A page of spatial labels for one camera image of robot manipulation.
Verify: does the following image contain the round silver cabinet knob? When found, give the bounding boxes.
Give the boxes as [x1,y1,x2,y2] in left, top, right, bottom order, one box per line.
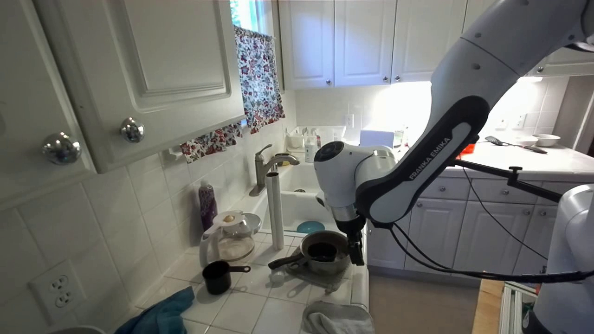
[117,114,147,144]
[41,127,84,165]

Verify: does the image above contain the white base cabinet row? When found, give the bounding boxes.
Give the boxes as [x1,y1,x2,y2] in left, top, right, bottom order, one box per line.
[368,172,594,285]

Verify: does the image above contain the grey round dish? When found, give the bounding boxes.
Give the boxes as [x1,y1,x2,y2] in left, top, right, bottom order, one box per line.
[240,211,264,237]

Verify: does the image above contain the black measuring scoop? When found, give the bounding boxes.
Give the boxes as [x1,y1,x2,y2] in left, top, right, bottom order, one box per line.
[201,257,253,296]

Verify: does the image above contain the teal cloth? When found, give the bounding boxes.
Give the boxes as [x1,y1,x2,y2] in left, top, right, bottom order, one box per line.
[115,283,197,334]

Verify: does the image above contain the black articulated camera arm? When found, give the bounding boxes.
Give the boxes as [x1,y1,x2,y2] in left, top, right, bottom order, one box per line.
[457,155,565,202]

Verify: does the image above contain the white upright cylinder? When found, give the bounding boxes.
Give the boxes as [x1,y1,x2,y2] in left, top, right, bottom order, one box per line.
[266,170,286,252]

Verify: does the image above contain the aluminium mounting frame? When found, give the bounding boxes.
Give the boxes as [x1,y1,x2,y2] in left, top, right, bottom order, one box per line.
[500,280,539,334]

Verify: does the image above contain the purple bottle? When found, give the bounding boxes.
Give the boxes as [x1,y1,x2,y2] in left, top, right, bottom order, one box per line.
[193,179,219,233]

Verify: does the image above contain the floral curtain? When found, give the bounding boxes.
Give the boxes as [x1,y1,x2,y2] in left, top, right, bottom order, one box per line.
[179,23,288,163]

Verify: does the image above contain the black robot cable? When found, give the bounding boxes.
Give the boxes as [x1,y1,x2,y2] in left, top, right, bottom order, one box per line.
[388,165,594,285]

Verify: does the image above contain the white bowl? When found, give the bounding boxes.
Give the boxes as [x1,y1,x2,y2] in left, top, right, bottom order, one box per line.
[535,131,563,148]

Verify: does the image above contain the teal bowl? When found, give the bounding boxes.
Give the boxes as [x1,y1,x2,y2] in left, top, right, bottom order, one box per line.
[295,218,327,235]

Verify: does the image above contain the narrow white wall cabinet door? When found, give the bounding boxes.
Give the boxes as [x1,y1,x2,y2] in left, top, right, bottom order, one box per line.
[0,0,99,209]

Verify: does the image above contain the white box appliance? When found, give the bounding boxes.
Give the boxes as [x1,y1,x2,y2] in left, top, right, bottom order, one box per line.
[359,127,396,152]

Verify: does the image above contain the white folded towel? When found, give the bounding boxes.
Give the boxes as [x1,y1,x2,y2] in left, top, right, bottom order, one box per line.
[301,300,377,334]

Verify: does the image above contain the clear countertop containers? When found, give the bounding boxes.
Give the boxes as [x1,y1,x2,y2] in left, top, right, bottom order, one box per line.
[284,124,349,153]

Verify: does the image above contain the white plate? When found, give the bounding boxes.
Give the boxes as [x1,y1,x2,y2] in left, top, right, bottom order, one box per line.
[489,129,541,150]

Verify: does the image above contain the window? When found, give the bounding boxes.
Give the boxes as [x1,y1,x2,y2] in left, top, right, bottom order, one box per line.
[229,0,275,35]

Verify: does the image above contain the wide white wall cabinet door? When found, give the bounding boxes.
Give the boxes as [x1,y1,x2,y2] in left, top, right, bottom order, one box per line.
[34,0,247,174]

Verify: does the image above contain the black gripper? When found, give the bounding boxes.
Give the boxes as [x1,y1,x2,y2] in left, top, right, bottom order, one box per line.
[336,213,370,268]

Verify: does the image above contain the white wall cabinet row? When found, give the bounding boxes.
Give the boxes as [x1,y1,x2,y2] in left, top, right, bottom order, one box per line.
[277,0,472,88]

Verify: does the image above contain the black pan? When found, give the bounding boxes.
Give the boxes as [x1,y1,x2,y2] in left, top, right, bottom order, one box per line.
[268,229,353,278]

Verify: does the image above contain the white soap bottle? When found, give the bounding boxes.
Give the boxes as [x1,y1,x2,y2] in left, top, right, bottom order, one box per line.
[305,135,320,165]

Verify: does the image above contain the white wall outlet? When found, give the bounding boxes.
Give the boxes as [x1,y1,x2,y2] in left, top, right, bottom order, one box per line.
[26,257,89,322]

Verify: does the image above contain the white ceramic sink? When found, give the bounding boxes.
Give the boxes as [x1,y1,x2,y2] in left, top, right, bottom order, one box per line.
[281,161,349,233]

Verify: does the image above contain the silver sink faucet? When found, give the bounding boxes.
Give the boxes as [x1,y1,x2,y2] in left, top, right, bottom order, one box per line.
[249,142,303,198]

